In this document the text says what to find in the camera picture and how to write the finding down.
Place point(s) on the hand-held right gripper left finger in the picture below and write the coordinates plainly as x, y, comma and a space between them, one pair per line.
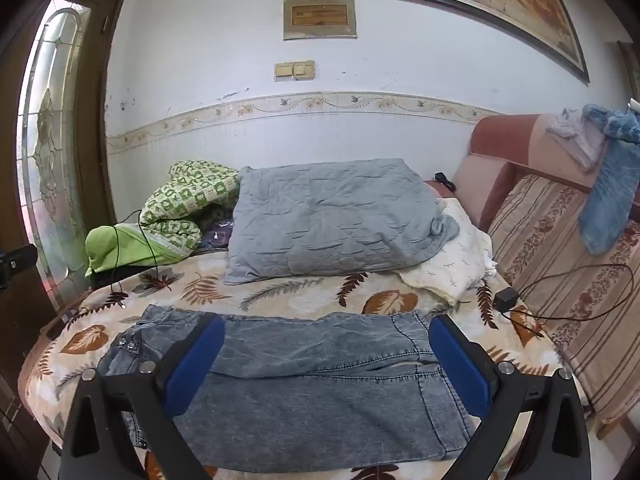
195, 360

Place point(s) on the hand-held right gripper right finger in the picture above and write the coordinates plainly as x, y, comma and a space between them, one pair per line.
460, 365

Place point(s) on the grey denim pants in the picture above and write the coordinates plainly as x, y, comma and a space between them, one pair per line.
310, 385

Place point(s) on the black charger adapter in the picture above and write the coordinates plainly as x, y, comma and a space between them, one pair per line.
506, 298

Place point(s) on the plain green cloth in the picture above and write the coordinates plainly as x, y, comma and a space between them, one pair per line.
107, 250

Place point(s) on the cream printed cloth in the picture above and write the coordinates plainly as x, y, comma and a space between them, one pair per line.
450, 260

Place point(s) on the leaf print blanket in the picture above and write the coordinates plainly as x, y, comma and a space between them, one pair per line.
300, 290

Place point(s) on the wooden door with patterned glass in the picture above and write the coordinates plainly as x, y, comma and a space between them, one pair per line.
95, 160

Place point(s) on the striped floral cushion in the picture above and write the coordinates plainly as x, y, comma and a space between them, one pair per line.
550, 260

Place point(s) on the green patterned quilt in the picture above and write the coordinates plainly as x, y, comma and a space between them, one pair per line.
190, 195

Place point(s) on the small black object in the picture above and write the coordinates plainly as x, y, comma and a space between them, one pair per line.
444, 180

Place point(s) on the grey quilted pillow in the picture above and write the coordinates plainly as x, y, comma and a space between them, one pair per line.
325, 220

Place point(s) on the pink sofa backrest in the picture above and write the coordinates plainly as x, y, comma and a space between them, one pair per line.
505, 145

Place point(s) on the blue denim garment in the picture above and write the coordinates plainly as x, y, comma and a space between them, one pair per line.
607, 195

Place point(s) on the lavender cloth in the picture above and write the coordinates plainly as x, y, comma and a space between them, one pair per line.
580, 140

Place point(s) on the beige light switch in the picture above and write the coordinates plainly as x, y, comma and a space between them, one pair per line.
295, 70

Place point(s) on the framed wall plaque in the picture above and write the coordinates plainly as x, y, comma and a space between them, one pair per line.
320, 15

